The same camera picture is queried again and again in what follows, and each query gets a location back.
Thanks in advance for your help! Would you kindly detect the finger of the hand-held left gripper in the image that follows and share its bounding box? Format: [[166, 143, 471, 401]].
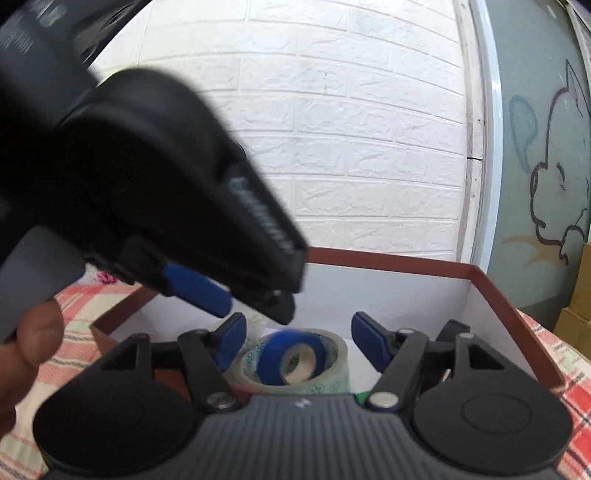
[[117, 237, 234, 319], [185, 166, 309, 324]]

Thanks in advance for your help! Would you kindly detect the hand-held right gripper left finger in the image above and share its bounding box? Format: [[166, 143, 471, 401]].
[[102, 313, 247, 412]]

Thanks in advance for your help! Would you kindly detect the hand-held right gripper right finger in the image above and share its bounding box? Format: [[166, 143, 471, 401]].
[[352, 312, 504, 409]]

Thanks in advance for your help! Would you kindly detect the clear patterned tape roll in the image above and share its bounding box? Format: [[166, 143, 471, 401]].
[[230, 327, 350, 397]]

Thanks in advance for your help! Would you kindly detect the blue tape roll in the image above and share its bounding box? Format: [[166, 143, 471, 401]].
[[256, 330, 326, 386]]

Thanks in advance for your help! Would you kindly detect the brown cardboard box white inside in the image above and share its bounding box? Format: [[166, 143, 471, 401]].
[[90, 247, 566, 398]]

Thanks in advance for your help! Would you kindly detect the person's left hand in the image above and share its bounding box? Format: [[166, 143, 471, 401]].
[[0, 300, 65, 444]]

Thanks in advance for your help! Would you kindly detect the brown cardboard carton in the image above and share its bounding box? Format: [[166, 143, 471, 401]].
[[566, 242, 591, 315], [551, 306, 591, 348]]

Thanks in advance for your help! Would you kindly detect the plaid tablecloth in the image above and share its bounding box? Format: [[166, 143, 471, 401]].
[[0, 279, 591, 480]]

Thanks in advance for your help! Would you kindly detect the glass pane with cartoon drawing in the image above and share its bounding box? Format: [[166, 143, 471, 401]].
[[485, 0, 591, 326]]

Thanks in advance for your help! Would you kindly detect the white door frame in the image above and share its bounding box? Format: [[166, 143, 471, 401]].
[[455, 0, 505, 274]]

